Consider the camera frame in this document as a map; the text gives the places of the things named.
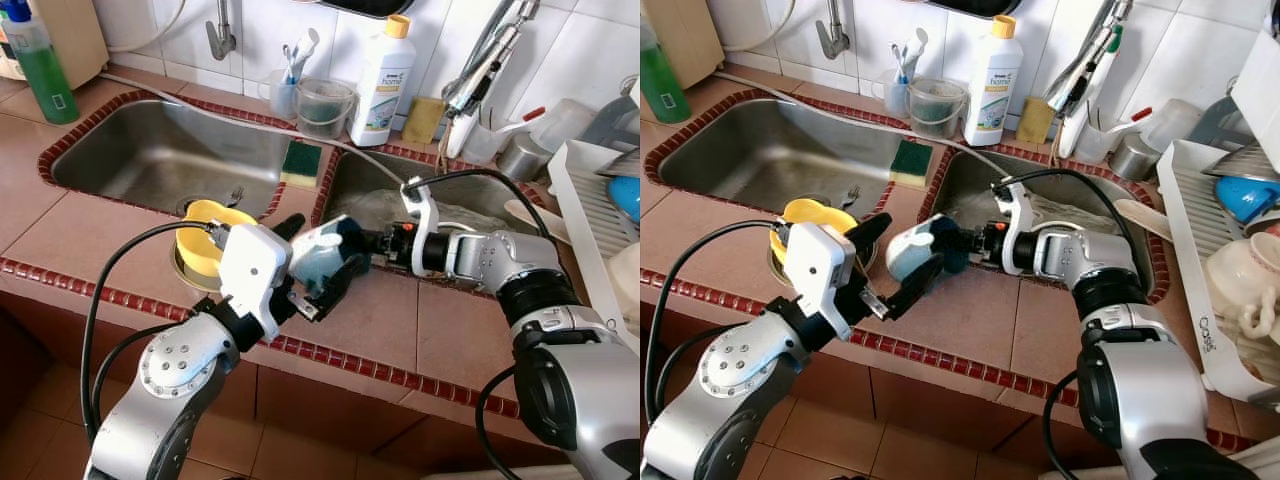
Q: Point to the dark teal mug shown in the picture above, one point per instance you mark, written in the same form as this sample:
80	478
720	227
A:
915	250
325	255

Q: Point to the yellow plastic cup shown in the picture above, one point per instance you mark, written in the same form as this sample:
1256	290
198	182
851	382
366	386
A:
200	250
815	212

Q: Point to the round steel bowl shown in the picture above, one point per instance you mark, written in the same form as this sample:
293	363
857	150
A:
775	268
185	277

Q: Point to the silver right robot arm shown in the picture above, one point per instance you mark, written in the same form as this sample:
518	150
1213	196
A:
1090	258
500	260

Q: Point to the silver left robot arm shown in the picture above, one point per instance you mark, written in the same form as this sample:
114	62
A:
730	380
170	380

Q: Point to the clear plastic bag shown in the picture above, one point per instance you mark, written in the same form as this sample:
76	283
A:
380	210
975	208

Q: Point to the steel fork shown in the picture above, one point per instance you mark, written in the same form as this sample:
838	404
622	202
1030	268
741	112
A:
235	195
850	196

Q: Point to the steel sink basin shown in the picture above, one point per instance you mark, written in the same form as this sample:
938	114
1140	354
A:
360	175
970	175
150	155
760	155

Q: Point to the green and yellow sponge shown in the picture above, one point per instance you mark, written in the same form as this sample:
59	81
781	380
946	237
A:
910	160
300	160

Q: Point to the clear plastic pail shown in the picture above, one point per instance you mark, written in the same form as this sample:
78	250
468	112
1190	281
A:
325	110
937	110

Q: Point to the wooden spatula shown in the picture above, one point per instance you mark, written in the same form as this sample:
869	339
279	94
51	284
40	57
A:
1140	218
535	220

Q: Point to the white yellow-capped detergent bottle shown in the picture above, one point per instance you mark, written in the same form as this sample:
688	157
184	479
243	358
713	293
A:
992	90
380	90

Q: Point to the small steel cup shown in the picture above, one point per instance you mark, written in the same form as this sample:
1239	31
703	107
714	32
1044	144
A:
1133	160
522	160

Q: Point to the white and blue toothbrush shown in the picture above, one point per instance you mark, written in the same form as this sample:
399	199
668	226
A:
300	55
912	55

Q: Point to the red-tipped white utensil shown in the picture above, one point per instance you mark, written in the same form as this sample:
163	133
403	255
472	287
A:
1130	120
520	120

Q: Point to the white dish rack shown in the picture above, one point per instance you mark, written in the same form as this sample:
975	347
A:
585	220
1190	250

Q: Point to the chrome sink faucet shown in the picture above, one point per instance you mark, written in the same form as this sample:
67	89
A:
1085	70
480	75

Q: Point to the white green-capped bottle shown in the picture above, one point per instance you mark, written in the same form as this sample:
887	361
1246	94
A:
1100	75

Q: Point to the clear plastic container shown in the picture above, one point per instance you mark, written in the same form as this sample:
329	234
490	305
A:
562	122
1172	122

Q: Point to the blue bowl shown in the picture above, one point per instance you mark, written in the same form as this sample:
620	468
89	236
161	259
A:
1250	200
625	198

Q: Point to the white ceramic pitcher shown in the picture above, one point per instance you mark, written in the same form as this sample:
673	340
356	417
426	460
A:
1245	285
628	285

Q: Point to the green dish soap bottle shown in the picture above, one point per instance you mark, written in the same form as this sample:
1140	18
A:
662	85
45	80

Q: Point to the beige water ionizer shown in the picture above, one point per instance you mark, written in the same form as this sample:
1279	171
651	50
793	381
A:
695	40
80	40

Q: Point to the upturned grey steel bowl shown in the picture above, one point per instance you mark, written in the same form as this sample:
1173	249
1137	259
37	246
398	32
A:
1250	162

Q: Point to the white cutlery holder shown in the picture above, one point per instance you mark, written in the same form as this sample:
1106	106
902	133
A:
1260	90

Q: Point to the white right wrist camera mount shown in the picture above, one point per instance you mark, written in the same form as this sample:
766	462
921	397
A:
1020	225
428	225

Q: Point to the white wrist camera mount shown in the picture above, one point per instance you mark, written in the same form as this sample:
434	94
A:
428	225
252	270
1020	225
820	270

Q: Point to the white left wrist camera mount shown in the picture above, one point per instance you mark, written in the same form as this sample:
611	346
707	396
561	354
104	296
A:
252	270
820	270

